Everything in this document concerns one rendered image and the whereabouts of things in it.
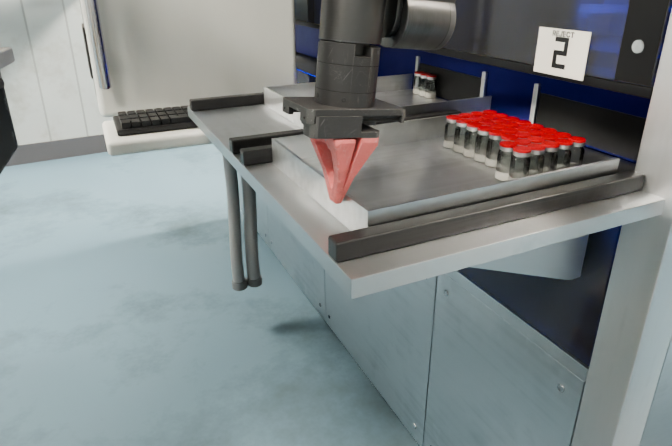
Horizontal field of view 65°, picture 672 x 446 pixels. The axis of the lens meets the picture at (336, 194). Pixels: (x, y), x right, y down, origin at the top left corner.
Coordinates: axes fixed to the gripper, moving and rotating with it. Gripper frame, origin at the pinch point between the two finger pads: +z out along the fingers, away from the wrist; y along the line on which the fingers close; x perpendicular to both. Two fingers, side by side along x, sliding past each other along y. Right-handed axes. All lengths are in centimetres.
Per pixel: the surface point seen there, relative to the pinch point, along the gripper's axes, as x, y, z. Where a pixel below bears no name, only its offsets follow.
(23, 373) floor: 114, -39, 94
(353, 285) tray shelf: -10.2, -3.2, 4.4
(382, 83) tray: 53, 38, -4
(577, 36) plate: 4.1, 34.9, -16.9
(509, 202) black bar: -7.4, 16.2, -0.3
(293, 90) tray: 54, 18, -2
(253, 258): 99, 27, 58
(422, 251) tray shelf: -8.8, 4.7, 2.9
